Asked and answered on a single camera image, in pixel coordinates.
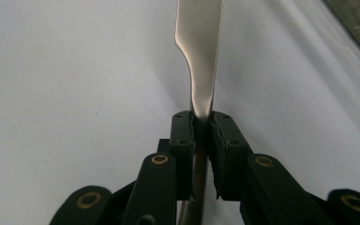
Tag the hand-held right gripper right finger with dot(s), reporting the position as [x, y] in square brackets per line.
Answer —
[229, 162]

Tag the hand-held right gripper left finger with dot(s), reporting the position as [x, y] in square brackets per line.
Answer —
[184, 150]

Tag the steel table knife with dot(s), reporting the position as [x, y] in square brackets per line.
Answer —
[200, 47]

